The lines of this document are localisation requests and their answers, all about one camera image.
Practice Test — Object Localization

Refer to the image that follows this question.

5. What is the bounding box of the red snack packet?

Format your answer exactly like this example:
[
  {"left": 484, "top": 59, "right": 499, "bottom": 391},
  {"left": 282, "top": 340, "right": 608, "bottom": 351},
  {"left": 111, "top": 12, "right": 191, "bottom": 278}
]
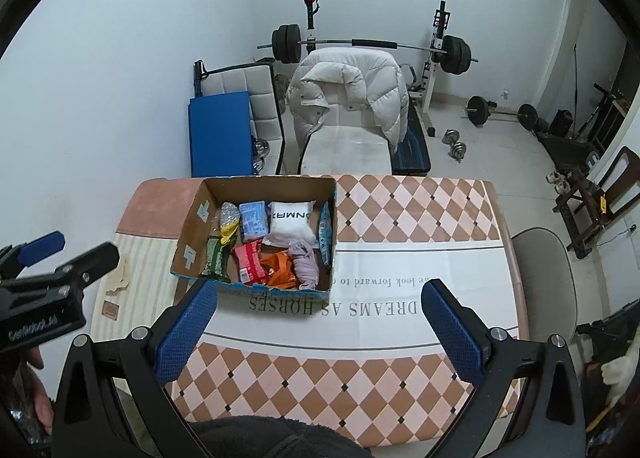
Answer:
[{"left": 232, "top": 240, "right": 268, "bottom": 286}]

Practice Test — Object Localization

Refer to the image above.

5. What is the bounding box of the short barbell with black plates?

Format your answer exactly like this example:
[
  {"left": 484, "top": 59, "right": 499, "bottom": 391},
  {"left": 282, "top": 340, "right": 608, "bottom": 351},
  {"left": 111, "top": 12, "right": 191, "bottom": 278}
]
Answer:
[{"left": 463, "top": 95, "right": 540, "bottom": 131}]

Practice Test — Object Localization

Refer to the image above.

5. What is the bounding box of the blue tissue packet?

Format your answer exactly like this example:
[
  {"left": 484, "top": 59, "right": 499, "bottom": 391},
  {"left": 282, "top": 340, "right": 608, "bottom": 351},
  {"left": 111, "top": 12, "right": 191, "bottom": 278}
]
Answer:
[{"left": 238, "top": 200, "right": 271, "bottom": 243}]

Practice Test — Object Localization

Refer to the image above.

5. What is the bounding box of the blue folded mat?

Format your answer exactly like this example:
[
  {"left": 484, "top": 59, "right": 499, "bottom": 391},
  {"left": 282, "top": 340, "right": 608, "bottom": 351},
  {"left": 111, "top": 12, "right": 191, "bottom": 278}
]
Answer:
[{"left": 188, "top": 91, "right": 252, "bottom": 179}]

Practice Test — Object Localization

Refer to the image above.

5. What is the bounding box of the torn beige paper scrap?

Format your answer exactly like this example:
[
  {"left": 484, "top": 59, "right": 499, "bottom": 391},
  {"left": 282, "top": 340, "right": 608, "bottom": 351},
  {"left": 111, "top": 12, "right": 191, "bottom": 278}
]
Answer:
[{"left": 105, "top": 254, "right": 133, "bottom": 295}]

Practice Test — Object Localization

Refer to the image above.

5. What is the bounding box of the black fleece clothing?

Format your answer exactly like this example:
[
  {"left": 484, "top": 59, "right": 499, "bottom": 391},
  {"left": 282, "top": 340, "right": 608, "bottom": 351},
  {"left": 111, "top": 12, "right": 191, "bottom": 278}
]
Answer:
[{"left": 185, "top": 414, "right": 373, "bottom": 458}]

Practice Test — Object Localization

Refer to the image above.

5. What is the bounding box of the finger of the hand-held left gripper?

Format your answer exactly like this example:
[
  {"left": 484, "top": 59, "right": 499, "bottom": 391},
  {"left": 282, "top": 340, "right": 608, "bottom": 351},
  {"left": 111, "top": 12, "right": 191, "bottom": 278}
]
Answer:
[
  {"left": 0, "top": 231, "right": 67, "bottom": 283},
  {"left": 0, "top": 241, "right": 121, "bottom": 297}
]

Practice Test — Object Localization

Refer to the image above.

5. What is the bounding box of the light blue long packet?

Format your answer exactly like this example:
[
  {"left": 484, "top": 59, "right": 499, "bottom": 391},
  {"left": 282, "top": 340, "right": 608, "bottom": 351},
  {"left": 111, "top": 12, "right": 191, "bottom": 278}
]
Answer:
[{"left": 317, "top": 201, "right": 335, "bottom": 269}]

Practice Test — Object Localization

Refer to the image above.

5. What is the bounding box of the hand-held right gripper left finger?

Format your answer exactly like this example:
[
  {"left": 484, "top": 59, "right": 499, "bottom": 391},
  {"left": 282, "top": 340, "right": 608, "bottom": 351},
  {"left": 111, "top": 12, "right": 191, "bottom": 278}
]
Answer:
[{"left": 52, "top": 280, "right": 219, "bottom": 458}]

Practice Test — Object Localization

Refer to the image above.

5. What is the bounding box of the white soft packet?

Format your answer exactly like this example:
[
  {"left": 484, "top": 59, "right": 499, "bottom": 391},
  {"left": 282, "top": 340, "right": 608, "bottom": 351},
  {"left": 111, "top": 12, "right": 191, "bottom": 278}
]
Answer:
[{"left": 262, "top": 199, "right": 318, "bottom": 245}]

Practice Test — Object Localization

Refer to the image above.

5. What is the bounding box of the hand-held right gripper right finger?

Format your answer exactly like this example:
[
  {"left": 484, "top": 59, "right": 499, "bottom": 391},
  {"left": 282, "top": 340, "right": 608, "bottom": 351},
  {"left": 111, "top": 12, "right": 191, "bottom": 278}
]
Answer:
[{"left": 421, "top": 279, "right": 587, "bottom": 458}]

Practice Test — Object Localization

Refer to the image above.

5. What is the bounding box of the black exercise machine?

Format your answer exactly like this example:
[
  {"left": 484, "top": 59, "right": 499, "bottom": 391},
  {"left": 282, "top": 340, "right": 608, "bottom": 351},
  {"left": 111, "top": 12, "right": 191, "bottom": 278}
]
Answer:
[{"left": 570, "top": 42, "right": 632, "bottom": 149}]

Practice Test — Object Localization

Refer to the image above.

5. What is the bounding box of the person's left hand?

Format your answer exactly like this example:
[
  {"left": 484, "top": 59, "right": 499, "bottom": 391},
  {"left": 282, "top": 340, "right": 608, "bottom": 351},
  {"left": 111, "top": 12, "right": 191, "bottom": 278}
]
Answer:
[{"left": 25, "top": 347, "right": 55, "bottom": 435}]

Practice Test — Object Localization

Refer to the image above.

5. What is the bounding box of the cardboard box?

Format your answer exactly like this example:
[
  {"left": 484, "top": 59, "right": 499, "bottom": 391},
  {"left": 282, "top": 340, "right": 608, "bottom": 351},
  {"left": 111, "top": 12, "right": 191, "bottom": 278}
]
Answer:
[{"left": 170, "top": 175, "right": 338, "bottom": 301}]

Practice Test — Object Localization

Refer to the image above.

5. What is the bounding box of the beige round chair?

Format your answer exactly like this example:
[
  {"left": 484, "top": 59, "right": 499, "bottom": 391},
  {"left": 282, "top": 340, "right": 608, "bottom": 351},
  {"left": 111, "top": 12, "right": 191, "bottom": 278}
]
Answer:
[{"left": 511, "top": 227, "right": 583, "bottom": 339}]

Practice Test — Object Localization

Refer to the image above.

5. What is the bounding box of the orange snack packet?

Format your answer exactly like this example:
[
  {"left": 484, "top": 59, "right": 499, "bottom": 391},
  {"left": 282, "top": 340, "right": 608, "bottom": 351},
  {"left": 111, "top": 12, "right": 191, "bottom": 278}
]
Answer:
[{"left": 260, "top": 249, "right": 301, "bottom": 289}]

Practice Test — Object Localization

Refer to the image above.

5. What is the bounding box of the striped beige table mat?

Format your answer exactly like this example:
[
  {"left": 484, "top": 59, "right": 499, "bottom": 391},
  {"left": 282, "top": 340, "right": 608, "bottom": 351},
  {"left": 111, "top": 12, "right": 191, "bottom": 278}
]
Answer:
[{"left": 92, "top": 178, "right": 206, "bottom": 345}]

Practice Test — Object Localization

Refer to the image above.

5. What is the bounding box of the green snack packet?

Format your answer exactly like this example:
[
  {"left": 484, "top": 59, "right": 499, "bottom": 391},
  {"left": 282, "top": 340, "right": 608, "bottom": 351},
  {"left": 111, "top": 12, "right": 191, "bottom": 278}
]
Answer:
[{"left": 201, "top": 235, "right": 233, "bottom": 283}]

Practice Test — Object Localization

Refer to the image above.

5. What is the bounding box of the white puffer jacket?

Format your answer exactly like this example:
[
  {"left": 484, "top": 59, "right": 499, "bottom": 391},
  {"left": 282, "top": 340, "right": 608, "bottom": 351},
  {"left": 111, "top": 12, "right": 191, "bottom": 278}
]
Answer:
[{"left": 286, "top": 48, "right": 412, "bottom": 147}]

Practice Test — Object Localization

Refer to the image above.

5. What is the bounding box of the black padded bench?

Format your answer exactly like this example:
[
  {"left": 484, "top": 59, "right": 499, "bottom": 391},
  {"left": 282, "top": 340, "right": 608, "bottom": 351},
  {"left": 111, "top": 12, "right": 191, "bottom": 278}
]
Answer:
[{"left": 390, "top": 108, "right": 432, "bottom": 176}]

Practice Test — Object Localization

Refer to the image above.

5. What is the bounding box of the silver packet with yellow end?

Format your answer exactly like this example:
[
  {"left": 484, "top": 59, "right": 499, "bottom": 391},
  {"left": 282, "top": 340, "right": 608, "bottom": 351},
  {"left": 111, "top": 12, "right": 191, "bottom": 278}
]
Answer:
[{"left": 218, "top": 202, "right": 241, "bottom": 246}]

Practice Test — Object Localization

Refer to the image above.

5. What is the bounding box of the dark low platform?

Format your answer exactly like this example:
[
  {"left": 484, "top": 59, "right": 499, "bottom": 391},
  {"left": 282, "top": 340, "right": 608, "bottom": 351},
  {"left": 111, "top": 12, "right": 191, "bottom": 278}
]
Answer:
[{"left": 537, "top": 130, "right": 601, "bottom": 173}]

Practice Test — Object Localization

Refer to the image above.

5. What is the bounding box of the white padded chair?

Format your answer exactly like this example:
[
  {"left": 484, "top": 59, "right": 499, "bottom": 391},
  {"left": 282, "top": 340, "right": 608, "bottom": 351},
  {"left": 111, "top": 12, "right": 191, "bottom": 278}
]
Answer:
[{"left": 194, "top": 59, "right": 286, "bottom": 176}]

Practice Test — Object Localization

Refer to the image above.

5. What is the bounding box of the brown wooden chair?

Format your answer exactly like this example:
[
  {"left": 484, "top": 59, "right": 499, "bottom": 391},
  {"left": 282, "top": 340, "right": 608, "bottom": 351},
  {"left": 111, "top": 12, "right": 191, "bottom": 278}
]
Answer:
[{"left": 551, "top": 146, "right": 640, "bottom": 259}]

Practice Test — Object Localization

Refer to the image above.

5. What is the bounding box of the pink cloth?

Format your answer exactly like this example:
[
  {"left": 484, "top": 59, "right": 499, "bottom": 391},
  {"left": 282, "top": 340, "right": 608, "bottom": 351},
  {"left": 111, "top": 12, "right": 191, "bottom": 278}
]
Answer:
[{"left": 288, "top": 240, "right": 321, "bottom": 291}]

